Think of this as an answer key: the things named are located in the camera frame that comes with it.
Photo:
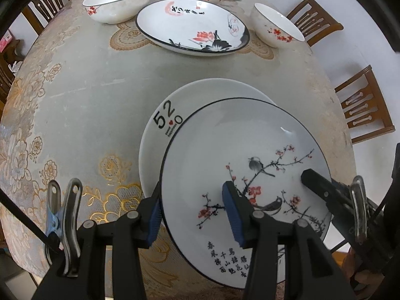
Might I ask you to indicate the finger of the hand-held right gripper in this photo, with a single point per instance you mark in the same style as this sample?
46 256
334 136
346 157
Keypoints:
315 181

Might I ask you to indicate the wooden dining chair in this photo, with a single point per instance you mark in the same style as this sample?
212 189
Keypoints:
9 65
47 6
365 106
315 18

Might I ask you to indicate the white plate with lotus print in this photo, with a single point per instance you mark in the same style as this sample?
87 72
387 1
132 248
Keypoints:
187 22

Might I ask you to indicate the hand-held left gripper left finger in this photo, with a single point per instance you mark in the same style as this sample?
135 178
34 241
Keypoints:
154 217

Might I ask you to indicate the beige floral lace tablecloth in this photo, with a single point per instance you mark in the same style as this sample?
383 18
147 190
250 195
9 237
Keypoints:
81 100

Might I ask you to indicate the metal spring clamp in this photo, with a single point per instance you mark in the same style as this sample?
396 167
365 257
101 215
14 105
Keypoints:
358 206
70 212

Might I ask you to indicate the small white plum blossom bowl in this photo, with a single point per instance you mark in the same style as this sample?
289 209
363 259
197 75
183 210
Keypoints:
272 22

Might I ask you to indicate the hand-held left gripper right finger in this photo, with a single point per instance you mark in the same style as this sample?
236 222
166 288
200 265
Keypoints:
232 215

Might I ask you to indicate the pink tissue packet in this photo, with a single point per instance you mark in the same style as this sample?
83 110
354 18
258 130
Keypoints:
4 43

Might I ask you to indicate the white plate with bird print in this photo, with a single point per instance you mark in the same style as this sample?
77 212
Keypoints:
250 137

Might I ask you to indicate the white plate with black numerals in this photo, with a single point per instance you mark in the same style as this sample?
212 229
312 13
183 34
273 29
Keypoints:
193 100

